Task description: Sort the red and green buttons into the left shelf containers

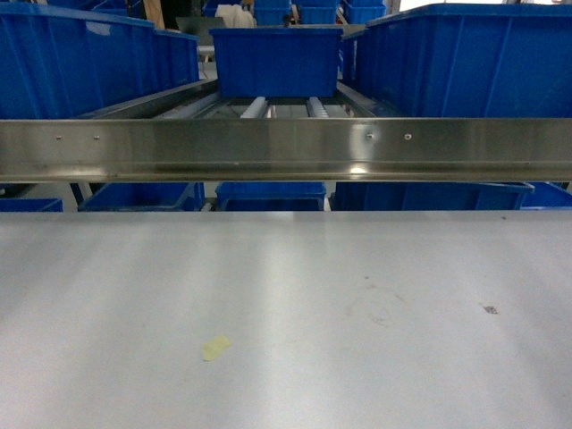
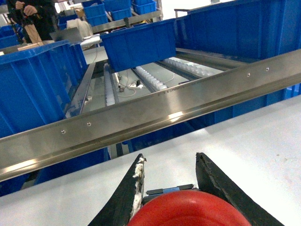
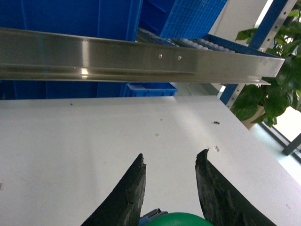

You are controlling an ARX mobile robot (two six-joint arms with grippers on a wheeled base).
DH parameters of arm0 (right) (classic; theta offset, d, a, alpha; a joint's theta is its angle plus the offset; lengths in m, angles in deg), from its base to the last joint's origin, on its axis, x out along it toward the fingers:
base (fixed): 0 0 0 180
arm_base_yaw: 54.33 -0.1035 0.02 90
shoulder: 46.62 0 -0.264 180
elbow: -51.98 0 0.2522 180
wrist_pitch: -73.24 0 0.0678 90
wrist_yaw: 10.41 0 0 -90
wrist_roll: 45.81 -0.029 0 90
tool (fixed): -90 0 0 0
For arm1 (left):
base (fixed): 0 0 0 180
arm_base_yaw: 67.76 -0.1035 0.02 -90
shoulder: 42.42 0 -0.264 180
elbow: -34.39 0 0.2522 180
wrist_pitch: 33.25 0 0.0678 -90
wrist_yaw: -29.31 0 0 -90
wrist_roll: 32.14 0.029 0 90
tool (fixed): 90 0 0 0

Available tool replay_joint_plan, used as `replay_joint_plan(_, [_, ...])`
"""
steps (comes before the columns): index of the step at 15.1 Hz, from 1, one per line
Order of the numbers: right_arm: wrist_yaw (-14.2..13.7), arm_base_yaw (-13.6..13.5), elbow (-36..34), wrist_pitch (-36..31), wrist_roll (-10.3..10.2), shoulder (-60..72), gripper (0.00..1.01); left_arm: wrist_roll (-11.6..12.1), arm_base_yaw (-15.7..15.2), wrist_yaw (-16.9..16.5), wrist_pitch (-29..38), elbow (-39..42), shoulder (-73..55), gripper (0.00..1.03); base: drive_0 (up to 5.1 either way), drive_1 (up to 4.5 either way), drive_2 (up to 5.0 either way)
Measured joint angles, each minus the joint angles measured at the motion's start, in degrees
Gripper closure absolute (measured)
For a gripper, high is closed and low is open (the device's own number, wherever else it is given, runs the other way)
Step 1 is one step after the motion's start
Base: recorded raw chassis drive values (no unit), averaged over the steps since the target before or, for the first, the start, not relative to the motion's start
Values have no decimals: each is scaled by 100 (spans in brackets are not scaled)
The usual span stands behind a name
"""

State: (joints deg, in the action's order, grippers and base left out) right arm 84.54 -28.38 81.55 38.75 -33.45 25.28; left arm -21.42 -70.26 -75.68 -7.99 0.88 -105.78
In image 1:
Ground lower blue bin centre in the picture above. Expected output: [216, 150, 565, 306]
[215, 181, 326, 212]

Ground lower blue bin right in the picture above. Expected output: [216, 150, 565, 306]
[331, 182, 534, 211]

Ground white roller track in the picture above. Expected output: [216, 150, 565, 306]
[240, 97, 268, 119]

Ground lower blue bin left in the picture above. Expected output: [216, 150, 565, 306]
[78, 182, 206, 212]

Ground yellow tape scrap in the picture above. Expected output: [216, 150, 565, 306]
[202, 334, 231, 362]

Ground small blue centre bin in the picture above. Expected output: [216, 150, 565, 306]
[209, 27, 343, 98]

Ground blue bin behind left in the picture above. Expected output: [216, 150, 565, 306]
[152, 29, 200, 90]

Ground small printed marker sticker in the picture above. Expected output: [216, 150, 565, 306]
[484, 306, 498, 315]

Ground large blue right bin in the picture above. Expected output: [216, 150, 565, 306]
[341, 4, 571, 118]

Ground large blue bin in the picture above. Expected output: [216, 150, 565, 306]
[341, 4, 571, 118]
[0, 3, 157, 120]

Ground large blue left bin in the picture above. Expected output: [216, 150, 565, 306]
[0, 3, 157, 120]

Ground stainless steel front rail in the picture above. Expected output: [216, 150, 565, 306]
[1, 118, 571, 182]

